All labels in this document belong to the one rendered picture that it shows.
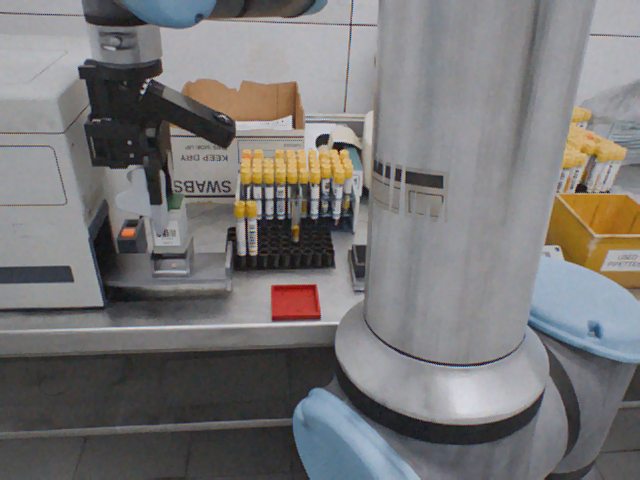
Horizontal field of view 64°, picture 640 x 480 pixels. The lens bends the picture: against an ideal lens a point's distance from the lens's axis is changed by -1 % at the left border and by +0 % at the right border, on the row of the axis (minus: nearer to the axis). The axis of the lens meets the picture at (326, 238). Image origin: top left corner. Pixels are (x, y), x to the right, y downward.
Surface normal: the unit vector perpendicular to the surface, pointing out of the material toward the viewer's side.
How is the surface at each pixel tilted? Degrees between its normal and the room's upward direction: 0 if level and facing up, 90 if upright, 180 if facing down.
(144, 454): 0
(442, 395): 40
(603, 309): 11
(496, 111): 83
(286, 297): 0
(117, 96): 90
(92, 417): 0
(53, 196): 90
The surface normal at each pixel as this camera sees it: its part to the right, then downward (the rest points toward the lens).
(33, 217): 0.10, 0.54
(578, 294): 0.15, -0.91
